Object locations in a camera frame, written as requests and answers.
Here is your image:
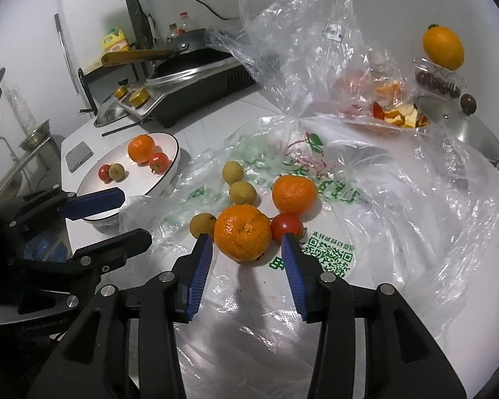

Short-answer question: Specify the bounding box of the steel faucet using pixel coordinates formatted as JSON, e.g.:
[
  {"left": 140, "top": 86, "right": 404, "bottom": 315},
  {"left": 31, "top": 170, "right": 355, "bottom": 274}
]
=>
[{"left": 0, "top": 136, "right": 19, "bottom": 163}]

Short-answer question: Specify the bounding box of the grey smartphone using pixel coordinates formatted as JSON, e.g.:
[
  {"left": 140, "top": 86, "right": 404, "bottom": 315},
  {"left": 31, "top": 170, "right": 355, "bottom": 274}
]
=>
[{"left": 64, "top": 141, "right": 94, "bottom": 173}]

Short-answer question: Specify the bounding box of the grey vertical bar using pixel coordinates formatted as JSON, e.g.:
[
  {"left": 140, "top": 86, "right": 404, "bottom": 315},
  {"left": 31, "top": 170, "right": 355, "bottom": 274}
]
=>
[{"left": 53, "top": 13, "right": 82, "bottom": 96}]

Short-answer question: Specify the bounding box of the black folded umbrella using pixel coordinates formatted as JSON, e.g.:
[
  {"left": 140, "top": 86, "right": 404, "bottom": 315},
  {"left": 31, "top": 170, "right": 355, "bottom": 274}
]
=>
[{"left": 134, "top": 0, "right": 156, "bottom": 48}]

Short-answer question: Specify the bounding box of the large orange with stem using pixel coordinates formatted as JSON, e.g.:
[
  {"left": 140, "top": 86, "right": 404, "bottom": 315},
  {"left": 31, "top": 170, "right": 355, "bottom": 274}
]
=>
[{"left": 422, "top": 24, "right": 465, "bottom": 71}]

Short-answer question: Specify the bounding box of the steel bowl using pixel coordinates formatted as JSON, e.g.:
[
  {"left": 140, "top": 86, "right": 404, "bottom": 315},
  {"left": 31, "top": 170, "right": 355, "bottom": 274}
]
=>
[{"left": 19, "top": 120, "right": 53, "bottom": 150}]

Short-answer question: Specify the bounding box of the orange peel pile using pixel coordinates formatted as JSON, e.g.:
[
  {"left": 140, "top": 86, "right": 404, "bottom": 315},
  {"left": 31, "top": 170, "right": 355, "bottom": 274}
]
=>
[{"left": 372, "top": 100, "right": 431, "bottom": 129}]

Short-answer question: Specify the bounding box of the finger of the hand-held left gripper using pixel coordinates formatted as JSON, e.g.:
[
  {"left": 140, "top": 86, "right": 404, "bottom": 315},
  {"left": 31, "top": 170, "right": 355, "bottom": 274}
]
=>
[
  {"left": 9, "top": 187, "right": 126, "bottom": 234},
  {"left": 18, "top": 228, "right": 153, "bottom": 315}
]

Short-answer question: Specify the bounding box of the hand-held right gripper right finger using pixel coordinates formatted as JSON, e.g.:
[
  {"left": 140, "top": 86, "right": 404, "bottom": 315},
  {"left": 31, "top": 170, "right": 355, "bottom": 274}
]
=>
[{"left": 280, "top": 233, "right": 467, "bottom": 399}]

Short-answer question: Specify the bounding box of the steel saucepan lid brown knob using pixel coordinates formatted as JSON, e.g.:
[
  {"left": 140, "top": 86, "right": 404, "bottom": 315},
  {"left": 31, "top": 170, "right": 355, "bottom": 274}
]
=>
[{"left": 414, "top": 93, "right": 499, "bottom": 165}]

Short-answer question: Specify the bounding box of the steel lid with black knob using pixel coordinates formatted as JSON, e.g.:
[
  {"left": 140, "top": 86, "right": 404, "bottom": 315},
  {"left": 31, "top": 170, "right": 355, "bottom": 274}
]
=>
[{"left": 93, "top": 91, "right": 129, "bottom": 127}]

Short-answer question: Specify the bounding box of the yellow detergent bottle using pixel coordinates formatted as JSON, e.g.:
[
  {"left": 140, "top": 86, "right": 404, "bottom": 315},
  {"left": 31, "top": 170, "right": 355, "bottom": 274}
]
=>
[{"left": 102, "top": 26, "right": 129, "bottom": 55}]

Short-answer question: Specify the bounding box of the black wok with wooden handle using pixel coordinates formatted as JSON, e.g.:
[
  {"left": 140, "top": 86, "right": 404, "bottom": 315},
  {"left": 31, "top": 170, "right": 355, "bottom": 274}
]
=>
[{"left": 101, "top": 28, "right": 217, "bottom": 67}]

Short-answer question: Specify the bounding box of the mandarin orange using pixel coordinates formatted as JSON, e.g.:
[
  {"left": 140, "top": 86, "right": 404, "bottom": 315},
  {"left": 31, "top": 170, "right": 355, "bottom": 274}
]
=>
[
  {"left": 213, "top": 204, "right": 272, "bottom": 262},
  {"left": 127, "top": 134, "right": 156, "bottom": 164},
  {"left": 271, "top": 175, "right": 319, "bottom": 214}
]

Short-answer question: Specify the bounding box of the clear plastic box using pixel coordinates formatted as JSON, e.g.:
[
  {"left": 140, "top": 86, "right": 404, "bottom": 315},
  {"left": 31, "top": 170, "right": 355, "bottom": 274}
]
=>
[{"left": 412, "top": 56, "right": 466, "bottom": 100}]

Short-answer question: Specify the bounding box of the flat clear plastic bag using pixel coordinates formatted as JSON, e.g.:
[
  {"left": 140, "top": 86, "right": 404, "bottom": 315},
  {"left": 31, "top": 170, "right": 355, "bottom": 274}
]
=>
[{"left": 118, "top": 114, "right": 499, "bottom": 399}]

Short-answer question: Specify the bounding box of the white plate with dark rim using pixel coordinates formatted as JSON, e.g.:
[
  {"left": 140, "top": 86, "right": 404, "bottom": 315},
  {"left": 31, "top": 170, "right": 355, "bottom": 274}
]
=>
[{"left": 76, "top": 132, "right": 180, "bottom": 222}]

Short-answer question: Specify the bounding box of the black metal rack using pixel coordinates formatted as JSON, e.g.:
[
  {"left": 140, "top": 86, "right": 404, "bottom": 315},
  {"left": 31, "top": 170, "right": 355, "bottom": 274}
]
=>
[{"left": 77, "top": 66, "right": 150, "bottom": 119}]

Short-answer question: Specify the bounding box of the black chopstick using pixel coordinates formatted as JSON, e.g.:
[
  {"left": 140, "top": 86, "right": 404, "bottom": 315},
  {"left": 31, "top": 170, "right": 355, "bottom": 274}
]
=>
[{"left": 102, "top": 117, "right": 151, "bottom": 137}]

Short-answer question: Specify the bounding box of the partly peeled mandarin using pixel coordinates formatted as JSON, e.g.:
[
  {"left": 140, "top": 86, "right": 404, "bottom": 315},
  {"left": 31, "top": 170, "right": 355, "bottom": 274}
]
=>
[{"left": 374, "top": 79, "right": 406, "bottom": 102}]

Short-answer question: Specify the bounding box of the steel induction cooker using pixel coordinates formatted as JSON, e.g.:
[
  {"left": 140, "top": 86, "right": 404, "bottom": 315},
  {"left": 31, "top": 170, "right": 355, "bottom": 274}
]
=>
[{"left": 114, "top": 48, "right": 258, "bottom": 129}]

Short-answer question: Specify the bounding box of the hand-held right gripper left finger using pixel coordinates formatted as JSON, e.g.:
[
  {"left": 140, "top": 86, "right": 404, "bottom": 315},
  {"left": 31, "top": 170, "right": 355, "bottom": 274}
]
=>
[{"left": 37, "top": 234, "right": 215, "bottom": 399}]

